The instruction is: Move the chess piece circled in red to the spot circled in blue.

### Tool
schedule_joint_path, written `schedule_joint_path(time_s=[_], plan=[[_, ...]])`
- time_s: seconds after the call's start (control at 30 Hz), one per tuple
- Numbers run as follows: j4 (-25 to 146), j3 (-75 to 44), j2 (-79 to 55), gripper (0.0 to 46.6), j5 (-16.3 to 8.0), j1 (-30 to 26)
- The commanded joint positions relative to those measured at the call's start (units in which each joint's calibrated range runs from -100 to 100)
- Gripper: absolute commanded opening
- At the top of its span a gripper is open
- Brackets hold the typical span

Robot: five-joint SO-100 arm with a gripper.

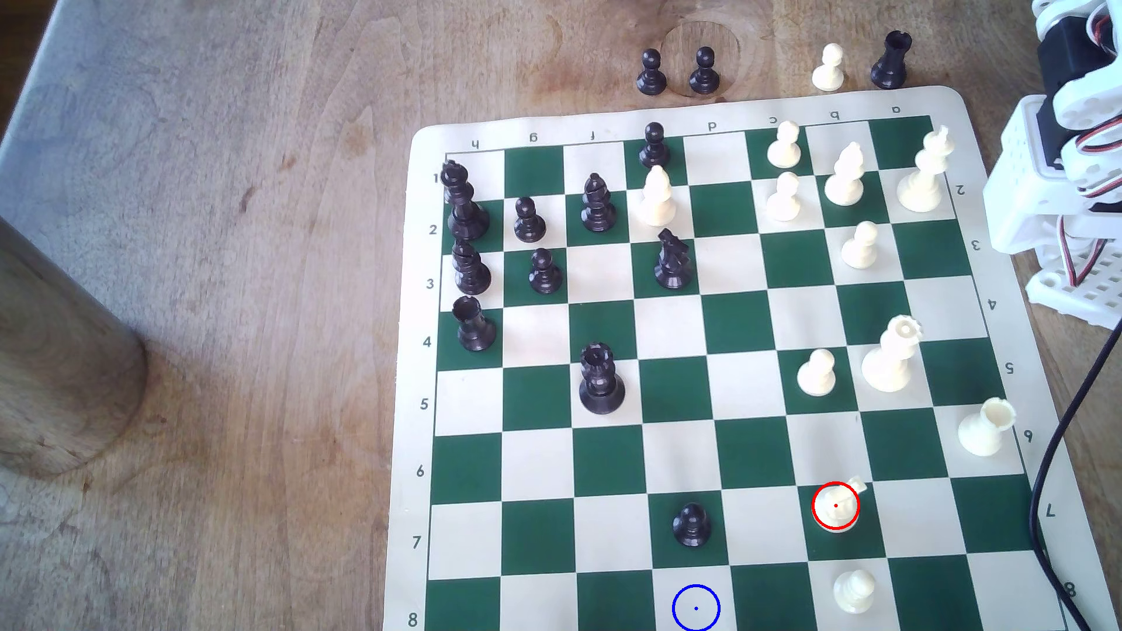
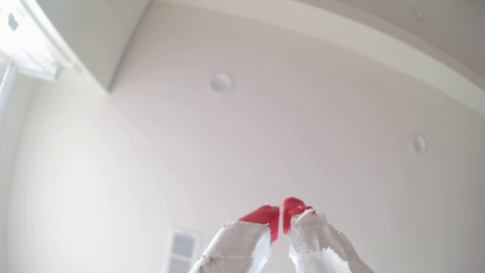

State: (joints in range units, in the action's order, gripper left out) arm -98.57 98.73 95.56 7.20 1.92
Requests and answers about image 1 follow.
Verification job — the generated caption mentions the red white black servo wires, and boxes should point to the red white black servo wires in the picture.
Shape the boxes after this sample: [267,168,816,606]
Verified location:
[1056,105,1122,290]

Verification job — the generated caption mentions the white bishop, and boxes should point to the white bishop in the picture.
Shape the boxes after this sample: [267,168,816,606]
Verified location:
[825,141,867,208]
[635,165,678,228]

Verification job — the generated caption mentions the round wooden post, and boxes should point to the round wooden post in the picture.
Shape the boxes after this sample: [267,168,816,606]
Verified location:
[0,217,148,480]

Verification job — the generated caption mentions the black knight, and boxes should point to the black knight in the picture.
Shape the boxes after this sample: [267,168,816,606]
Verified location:
[654,228,695,290]

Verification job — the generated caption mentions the white king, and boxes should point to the white king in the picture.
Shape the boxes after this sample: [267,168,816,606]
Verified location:
[896,125,955,214]

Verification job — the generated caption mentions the black pawn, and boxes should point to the black pawn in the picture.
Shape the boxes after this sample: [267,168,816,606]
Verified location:
[636,48,668,96]
[528,248,564,294]
[689,47,722,96]
[514,196,548,244]
[671,502,713,549]
[639,122,671,169]

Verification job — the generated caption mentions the black rook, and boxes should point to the black rook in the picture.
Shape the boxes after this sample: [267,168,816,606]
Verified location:
[870,30,913,91]
[451,296,498,353]

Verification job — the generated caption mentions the black power cable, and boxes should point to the black power cable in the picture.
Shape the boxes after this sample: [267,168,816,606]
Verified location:
[1030,320,1122,631]

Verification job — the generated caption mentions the white rook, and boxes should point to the white rook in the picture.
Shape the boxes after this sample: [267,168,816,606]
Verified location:
[957,397,1018,457]

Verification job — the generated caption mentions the black queen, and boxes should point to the black queen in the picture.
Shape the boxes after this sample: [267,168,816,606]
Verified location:
[579,342,627,415]

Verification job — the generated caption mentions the white pawn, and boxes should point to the white pawn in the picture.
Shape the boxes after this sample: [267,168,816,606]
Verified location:
[832,568,877,615]
[767,121,803,170]
[766,172,803,223]
[812,43,846,93]
[797,349,837,397]
[841,221,880,270]

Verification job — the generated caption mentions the green white chess board mat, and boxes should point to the green white chess board mat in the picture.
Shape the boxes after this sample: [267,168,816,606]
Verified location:
[383,85,1097,631]

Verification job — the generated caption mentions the black king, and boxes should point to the black king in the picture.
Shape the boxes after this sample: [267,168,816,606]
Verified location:
[440,160,491,243]

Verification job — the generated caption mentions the black bishop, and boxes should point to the black bishop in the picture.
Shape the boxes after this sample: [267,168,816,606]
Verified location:
[451,239,493,296]
[580,172,617,233]

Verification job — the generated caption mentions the white queen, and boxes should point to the white queen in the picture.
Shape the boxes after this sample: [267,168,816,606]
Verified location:
[861,315,924,394]

